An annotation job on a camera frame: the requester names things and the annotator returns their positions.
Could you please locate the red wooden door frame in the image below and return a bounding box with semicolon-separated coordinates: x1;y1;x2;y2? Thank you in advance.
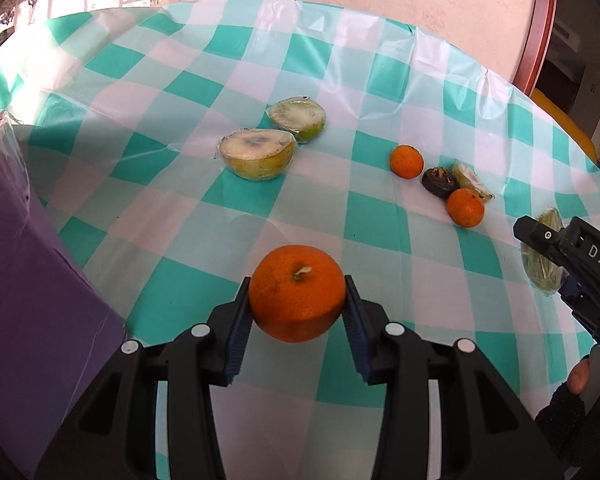
511;0;572;99

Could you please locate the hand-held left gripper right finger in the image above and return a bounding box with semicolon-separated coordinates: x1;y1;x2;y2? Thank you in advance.
342;275;566;480

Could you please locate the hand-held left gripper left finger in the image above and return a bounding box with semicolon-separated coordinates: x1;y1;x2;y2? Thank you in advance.
32;276;254;480

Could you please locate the wrapped yellow pomelo half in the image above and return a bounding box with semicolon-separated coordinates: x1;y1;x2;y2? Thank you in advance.
215;129;297;182

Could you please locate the wrapped green fruit wedge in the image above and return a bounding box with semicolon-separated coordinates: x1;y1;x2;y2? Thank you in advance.
521;207;571;295

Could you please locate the dark brown mangosteen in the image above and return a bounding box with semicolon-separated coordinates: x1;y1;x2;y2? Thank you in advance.
421;166;456;198

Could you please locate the purple plastic bag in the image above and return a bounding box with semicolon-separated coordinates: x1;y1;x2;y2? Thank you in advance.
0;110;127;478

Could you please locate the person's right hand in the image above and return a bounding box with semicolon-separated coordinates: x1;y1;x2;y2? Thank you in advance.
534;359;600;473

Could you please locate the large orange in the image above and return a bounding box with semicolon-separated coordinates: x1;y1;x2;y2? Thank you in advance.
248;244;347;344

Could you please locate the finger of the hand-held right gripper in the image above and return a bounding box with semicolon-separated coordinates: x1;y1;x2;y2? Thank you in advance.
513;215;600;347

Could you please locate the yellow object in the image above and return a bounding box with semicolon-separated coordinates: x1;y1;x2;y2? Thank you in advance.
530;87;598;162

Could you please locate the small tangerine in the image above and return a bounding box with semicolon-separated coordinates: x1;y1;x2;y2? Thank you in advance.
446;187;486;228
389;144;425;180

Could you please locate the green pomelo half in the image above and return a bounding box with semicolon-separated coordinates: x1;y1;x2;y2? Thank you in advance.
266;96;328;145

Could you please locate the green white checked tablecloth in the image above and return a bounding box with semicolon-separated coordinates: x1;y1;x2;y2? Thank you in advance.
0;0;600;480

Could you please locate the wrapped pale yellow fruit piece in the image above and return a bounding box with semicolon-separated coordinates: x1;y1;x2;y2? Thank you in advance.
451;160;496;204

